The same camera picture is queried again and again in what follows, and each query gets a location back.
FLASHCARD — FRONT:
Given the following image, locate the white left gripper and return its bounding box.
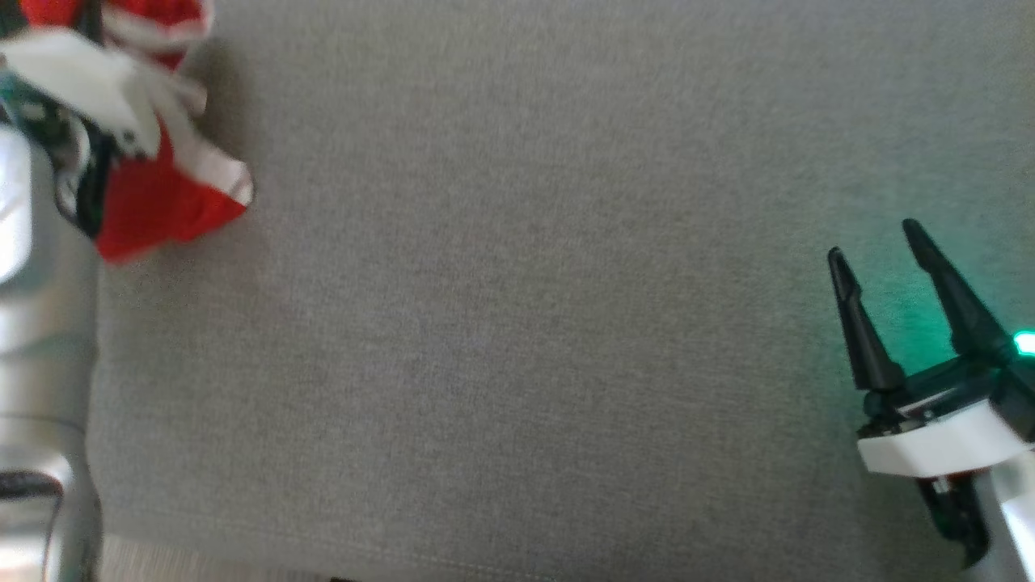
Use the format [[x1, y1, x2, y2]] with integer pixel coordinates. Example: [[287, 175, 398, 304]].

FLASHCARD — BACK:
[[0, 31, 208, 237]]

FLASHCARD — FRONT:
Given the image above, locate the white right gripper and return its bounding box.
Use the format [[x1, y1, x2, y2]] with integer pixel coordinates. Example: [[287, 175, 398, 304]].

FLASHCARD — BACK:
[[826, 217, 1035, 478]]

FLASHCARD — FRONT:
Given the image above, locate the red white basketball jersey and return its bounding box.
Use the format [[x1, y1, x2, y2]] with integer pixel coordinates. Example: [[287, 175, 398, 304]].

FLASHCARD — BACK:
[[16, 0, 255, 264]]

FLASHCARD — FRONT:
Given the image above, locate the large grey sofa chaise cushion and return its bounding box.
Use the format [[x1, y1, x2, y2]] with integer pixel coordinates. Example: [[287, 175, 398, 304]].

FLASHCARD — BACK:
[[81, 0, 1035, 582]]

